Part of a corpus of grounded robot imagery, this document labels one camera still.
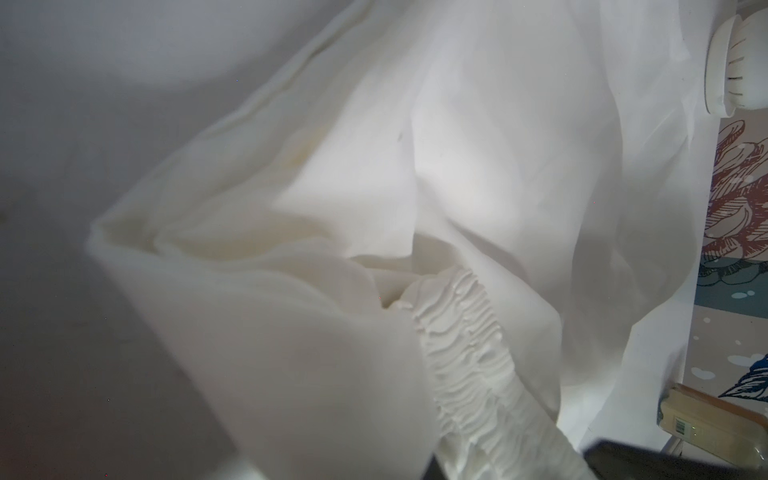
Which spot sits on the white ceramic holder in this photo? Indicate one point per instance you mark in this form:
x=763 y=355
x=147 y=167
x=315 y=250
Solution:
x=736 y=66

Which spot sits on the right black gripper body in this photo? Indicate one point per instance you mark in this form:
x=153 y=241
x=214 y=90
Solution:
x=616 y=461

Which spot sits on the white shorts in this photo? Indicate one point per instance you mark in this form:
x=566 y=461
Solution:
x=427 y=237

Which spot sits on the white powder spice bottle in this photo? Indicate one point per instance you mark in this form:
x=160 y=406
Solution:
x=729 y=432

